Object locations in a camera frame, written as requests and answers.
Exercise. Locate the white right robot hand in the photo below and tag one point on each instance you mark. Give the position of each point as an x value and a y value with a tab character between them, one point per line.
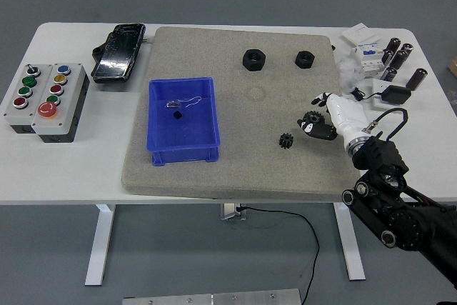
348	114

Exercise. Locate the large black bevel gear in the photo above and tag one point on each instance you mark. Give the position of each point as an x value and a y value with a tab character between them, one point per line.
314	118

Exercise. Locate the small black spur gear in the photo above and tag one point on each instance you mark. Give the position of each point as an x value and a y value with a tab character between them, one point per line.
286	141

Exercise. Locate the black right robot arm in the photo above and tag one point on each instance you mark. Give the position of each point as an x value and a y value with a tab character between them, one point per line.
403	219

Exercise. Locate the smaller black hex nut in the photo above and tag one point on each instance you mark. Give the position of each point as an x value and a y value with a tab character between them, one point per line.
304	59

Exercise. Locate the large black hex nut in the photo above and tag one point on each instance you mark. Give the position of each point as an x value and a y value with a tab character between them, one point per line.
253	59

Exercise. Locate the brown cardboard box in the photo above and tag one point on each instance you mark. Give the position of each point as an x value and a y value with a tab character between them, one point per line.
453	65

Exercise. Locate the blue plastic box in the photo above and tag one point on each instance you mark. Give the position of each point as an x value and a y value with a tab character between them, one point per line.
185	130

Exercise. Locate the grey emergency-stop control box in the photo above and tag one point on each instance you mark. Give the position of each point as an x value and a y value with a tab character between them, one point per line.
68	105

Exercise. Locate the grey four-button control box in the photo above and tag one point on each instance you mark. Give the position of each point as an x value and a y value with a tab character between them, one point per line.
21	112

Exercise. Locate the crumpled clear plastic bag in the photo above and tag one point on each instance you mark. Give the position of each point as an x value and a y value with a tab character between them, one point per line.
350	73

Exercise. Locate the white square plate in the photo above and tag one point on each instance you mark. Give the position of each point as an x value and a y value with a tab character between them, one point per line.
377	85

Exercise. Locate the black power adapter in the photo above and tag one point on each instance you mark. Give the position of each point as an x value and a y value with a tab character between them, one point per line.
395	95

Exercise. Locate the dark cylindrical capacitor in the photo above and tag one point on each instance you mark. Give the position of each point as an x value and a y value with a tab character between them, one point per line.
417	79
387	56
406	48
389	74
399	59
394	44

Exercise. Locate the grey-brown foam mat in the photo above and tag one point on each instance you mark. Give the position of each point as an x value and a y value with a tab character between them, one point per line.
250	123

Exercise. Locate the white table leg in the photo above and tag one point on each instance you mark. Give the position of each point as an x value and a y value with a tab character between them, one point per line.
100	244
353	255

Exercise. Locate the silver power socket under table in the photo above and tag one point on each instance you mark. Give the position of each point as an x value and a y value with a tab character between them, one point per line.
230	212

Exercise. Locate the thin white thread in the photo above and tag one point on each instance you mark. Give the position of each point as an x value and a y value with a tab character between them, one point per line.
193	100

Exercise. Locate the tiny black cube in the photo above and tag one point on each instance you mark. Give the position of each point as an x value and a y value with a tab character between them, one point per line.
178	115

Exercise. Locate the small clear bag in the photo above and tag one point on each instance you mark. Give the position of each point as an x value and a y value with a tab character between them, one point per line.
172	104

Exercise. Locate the silver metal plate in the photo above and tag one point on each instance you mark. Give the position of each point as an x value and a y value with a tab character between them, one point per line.
210	298

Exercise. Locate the black glossy device case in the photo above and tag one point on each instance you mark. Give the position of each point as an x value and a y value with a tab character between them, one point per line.
116	56

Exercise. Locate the white wall switch plate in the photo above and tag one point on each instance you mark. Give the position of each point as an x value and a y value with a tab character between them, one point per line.
360	34

